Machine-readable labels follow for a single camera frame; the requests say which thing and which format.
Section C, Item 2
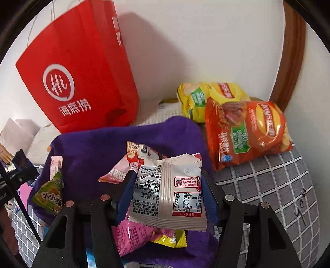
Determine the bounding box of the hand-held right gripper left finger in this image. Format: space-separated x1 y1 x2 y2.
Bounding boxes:
31 170 137 268

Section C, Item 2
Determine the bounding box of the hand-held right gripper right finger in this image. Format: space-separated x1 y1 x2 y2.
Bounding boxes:
201 170 302 268

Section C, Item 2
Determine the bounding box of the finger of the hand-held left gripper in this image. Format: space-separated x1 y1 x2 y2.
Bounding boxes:
0 166 33 185

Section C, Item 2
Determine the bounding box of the dark blue snack packet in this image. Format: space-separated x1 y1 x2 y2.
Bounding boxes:
12 149 40 181

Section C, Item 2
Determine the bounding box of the white snack packet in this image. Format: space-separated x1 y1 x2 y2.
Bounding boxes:
128 153 208 232

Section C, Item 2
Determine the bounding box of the green snack packet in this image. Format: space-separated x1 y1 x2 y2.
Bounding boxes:
32 171 64 215

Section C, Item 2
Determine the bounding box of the pale pink square snack packet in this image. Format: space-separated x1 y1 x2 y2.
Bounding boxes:
50 155 64 181

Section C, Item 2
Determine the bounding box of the yellow triangular snack packet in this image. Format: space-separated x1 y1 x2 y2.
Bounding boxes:
150 229 186 249

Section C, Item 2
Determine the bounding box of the person's left hand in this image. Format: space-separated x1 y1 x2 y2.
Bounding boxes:
0 206 19 256

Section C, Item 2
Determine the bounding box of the white plastic bag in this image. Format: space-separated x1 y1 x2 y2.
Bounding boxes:
0 117 40 161

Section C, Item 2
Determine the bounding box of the grey checked cloth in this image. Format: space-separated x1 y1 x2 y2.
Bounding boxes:
10 144 318 268

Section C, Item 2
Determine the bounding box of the purple cloth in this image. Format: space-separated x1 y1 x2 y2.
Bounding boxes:
28 116 220 268

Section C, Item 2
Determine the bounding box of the orange chip bag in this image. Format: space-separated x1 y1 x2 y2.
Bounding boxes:
204 97 295 172

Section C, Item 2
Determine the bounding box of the yellow chip bag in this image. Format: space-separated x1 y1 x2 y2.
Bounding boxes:
177 82 251 123

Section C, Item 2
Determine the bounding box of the red paper bag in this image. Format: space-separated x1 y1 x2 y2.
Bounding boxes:
15 0 140 134

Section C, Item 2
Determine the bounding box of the thin dark wire object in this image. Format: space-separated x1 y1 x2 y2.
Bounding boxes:
295 188 311 228

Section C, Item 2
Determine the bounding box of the brown wooden door frame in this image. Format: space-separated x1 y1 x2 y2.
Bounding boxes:
268 0 308 112

